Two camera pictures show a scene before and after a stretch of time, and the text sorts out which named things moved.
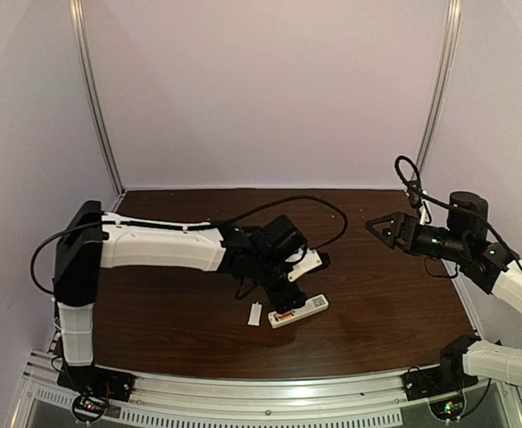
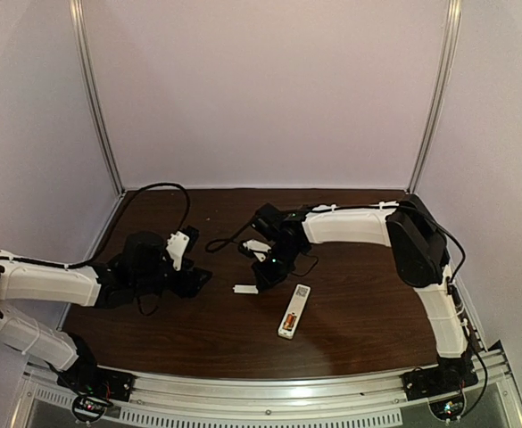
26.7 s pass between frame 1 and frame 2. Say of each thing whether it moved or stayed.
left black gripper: moved
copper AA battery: moved
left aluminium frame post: stayed
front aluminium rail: stayed
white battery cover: moved
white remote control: moved
